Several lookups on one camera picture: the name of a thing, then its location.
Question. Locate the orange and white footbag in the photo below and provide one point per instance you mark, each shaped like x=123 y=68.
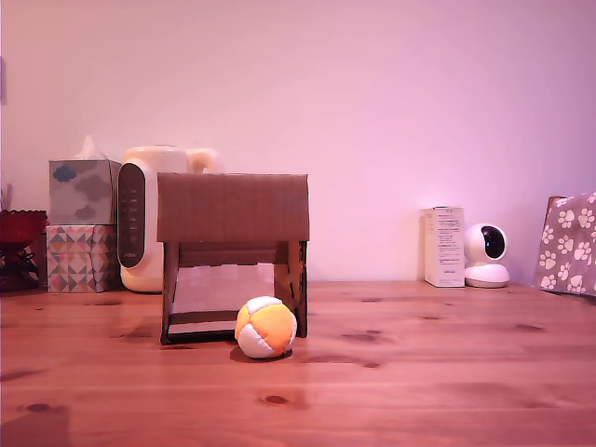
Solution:
x=266 y=326

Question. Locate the cardboard dice tower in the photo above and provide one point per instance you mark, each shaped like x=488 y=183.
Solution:
x=233 y=207

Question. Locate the white printed carton box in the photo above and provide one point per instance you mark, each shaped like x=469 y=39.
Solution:
x=444 y=247

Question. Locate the white electric water dispenser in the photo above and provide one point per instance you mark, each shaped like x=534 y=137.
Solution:
x=149 y=261

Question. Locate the cloud print tissue box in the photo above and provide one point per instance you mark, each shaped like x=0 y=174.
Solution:
x=81 y=191

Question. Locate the triangle pattern tissue box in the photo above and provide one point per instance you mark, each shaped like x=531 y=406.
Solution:
x=79 y=261

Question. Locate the paw print cloth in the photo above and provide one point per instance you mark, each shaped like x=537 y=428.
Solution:
x=570 y=242

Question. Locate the red glass bowl on stand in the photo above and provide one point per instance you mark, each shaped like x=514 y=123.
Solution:
x=18 y=226

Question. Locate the small white round camera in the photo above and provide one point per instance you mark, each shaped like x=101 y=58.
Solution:
x=486 y=247

